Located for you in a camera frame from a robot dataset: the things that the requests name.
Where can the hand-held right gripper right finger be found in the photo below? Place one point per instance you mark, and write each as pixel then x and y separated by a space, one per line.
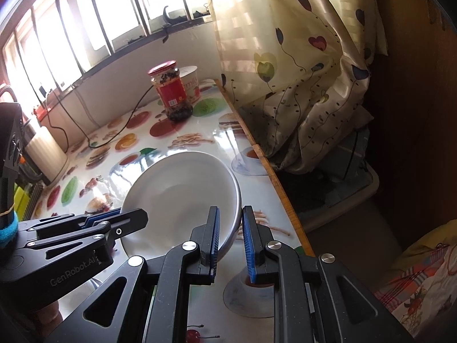
pixel 250 246

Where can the striped tray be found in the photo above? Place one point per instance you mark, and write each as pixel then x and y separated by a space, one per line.
pixel 35 200

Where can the printed blanket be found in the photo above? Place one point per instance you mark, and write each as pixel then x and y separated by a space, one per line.
pixel 428 278

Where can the brown wooden cabinet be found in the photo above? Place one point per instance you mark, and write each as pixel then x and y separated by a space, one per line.
pixel 410 96

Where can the large green box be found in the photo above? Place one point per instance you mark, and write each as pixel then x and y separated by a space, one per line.
pixel 21 202

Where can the fruit printed tablecloth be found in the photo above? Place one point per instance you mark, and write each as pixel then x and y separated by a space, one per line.
pixel 150 157

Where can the floral cream curtain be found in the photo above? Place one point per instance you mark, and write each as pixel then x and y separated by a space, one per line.
pixel 303 78

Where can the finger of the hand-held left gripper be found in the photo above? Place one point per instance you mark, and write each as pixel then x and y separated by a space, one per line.
pixel 82 237
pixel 128 219

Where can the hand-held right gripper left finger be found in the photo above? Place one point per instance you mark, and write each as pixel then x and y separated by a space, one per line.
pixel 214 246

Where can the cream electric kettle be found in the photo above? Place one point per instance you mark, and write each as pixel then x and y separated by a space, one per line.
pixel 46 153

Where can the person's left hand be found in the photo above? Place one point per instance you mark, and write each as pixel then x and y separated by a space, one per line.
pixel 49 316

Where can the red lidded jar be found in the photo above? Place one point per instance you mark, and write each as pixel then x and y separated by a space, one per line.
pixel 171 93

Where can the grey plastic basket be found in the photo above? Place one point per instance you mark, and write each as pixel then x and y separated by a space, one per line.
pixel 357 194

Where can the white paper cup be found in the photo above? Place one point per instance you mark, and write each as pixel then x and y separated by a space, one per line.
pixel 192 85

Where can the white bowl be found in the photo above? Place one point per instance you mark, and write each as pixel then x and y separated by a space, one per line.
pixel 185 193

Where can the black hook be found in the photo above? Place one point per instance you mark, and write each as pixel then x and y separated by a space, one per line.
pixel 166 14

